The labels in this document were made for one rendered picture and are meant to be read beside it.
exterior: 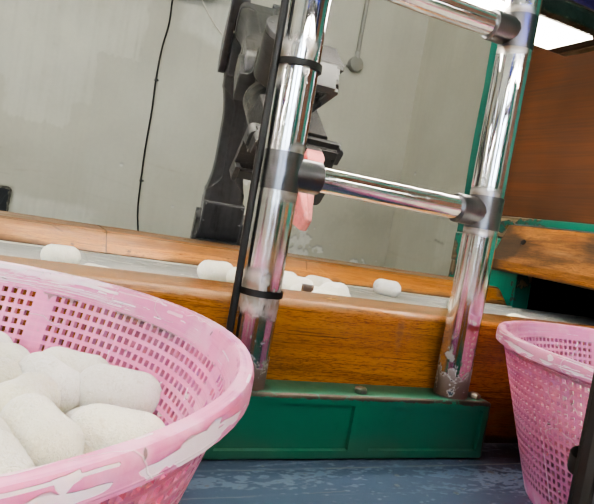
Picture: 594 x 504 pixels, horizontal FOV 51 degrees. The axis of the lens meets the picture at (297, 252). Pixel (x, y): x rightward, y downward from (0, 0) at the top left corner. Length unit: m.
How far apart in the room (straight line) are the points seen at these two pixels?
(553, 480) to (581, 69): 0.72
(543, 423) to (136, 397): 0.22
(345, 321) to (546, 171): 0.64
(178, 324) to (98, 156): 2.37
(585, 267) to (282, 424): 0.54
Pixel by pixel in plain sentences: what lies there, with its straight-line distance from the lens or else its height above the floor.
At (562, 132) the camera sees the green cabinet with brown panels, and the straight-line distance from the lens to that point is 0.99.
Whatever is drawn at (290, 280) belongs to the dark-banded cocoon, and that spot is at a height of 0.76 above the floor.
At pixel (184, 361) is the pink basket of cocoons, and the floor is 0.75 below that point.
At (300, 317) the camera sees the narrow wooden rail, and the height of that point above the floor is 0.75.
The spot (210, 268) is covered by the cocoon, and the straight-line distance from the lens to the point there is 0.59.
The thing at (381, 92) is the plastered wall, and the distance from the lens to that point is 2.98.
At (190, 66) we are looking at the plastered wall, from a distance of 2.69.
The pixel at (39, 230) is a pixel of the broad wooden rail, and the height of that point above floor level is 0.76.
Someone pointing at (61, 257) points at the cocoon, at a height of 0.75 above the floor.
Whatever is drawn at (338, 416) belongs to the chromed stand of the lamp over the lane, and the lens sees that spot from 0.39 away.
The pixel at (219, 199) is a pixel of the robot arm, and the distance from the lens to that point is 1.00.
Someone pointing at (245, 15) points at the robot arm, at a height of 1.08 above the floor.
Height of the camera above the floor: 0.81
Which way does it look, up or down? 3 degrees down
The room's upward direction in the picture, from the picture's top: 10 degrees clockwise
